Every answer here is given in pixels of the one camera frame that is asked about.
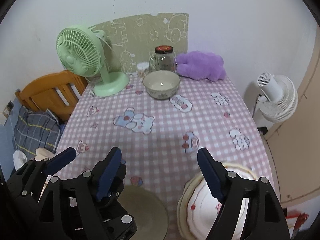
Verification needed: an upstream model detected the green cartoon wall mat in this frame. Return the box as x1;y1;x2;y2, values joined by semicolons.
90;12;189;73

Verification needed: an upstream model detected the green desk fan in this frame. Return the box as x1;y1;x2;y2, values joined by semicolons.
56;25;129;97

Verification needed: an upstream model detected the pink checkered tablecloth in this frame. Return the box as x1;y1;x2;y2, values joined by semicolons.
57;75;272;239

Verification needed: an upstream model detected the cream cloth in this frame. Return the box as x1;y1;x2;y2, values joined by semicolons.
35;148;55;161

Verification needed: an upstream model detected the yellow floral plate top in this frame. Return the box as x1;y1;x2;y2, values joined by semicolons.
177;172;204;240

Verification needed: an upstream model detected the white plastic bag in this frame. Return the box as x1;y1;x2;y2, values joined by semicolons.
13;151;28;171

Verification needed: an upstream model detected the white floor fan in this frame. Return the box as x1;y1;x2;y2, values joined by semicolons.
252;72;298;124

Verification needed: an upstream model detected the floral bowl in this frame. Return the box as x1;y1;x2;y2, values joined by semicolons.
118;185;169;240
143;70;180;100

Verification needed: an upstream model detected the cotton swab container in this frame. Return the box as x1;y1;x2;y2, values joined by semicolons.
137;62;150;80

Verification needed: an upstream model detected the wooden bed headboard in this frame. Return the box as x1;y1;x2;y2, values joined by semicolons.
15;70;88;121

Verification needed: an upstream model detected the white red-patterned plate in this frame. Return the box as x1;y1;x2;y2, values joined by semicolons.
187;163;257;239

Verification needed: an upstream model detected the purple plush toy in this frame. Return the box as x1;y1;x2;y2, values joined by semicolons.
175;51;227;82

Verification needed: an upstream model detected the glass jar black lid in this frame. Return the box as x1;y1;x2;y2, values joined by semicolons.
149;45;176;72

